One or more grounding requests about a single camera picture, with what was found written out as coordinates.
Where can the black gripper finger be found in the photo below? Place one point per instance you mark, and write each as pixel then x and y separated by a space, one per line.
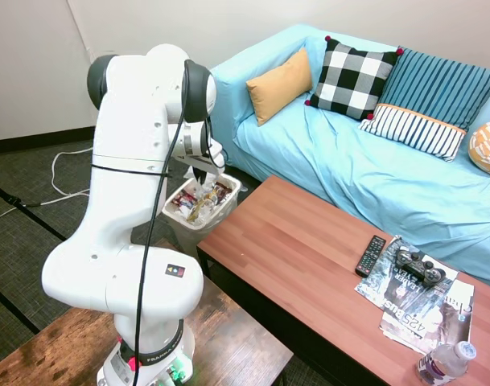
pixel 196 173
pixel 204 179

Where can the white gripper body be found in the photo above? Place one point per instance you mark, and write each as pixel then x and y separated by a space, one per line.
pixel 202 165

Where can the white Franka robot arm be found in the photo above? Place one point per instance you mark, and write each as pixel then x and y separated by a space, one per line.
pixel 124 201

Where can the white plastic trash bin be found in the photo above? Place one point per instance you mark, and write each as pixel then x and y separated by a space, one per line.
pixel 180 233

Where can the yellow chips bag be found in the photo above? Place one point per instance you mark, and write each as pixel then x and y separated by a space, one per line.
pixel 200 207

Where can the mustard yellow pillow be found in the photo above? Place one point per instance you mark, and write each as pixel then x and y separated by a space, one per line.
pixel 278 86

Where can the reddish wooden coffee table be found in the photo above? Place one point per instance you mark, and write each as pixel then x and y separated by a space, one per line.
pixel 301 261

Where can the light blue covered sofa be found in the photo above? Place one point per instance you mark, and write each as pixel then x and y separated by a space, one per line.
pixel 349 169

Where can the black floor strip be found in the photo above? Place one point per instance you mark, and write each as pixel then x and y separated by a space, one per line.
pixel 27 211
pixel 11 305

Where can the black white checkered pillow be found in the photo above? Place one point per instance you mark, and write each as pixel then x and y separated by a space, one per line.
pixel 353 80

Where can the black remote control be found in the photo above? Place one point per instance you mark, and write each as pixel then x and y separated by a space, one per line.
pixel 370 255

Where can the magazine with snowy cover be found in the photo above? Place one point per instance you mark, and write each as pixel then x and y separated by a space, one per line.
pixel 379 281

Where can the navy white striped pillow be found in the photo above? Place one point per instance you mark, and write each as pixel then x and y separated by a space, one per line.
pixel 413 130

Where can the black game controller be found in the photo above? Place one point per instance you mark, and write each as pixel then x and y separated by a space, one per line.
pixel 419 267

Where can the rustic brown robot table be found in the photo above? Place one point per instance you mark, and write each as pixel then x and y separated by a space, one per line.
pixel 43 350

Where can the blue striped pillow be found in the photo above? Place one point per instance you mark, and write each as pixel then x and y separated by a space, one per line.
pixel 441 88

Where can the business magazine with large letters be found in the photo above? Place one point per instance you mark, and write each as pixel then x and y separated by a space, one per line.
pixel 429 317

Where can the yellow white patterned bolster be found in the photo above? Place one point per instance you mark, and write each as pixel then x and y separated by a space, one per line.
pixel 488 146

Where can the clear water bottle purple label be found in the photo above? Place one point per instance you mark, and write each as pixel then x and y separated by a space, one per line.
pixel 445 364

